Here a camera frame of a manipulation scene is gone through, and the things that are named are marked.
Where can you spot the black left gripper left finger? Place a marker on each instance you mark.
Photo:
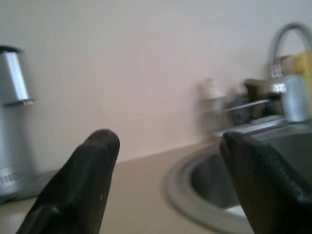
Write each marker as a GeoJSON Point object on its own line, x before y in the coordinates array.
{"type": "Point", "coordinates": [73, 182]}

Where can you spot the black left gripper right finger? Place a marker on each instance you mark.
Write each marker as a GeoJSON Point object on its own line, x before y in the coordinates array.
{"type": "Point", "coordinates": [268, 190]}

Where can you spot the stainless steel double sink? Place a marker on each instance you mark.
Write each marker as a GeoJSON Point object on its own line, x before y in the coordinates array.
{"type": "Point", "coordinates": [207, 185]}

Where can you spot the silver gooseneck faucet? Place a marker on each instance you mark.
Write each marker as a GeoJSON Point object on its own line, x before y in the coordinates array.
{"type": "Point", "coordinates": [295, 97]}

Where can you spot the dark dish sponge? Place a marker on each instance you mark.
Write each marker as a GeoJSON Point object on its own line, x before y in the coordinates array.
{"type": "Point", "coordinates": [258, 87]}

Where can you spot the clear soap pump bottle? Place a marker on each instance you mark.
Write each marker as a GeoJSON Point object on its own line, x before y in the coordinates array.
{"type": "Point", "coordinates": [212, 97]}

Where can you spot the silver countertop appliance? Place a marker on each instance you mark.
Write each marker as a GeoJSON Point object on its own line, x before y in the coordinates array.
{"type": "Point", "coordinates": [14, 80]}

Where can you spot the yellow cleaning cloth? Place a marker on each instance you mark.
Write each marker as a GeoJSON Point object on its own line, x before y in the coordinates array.
{"type": "Point", "coordinates": [303, 63]}

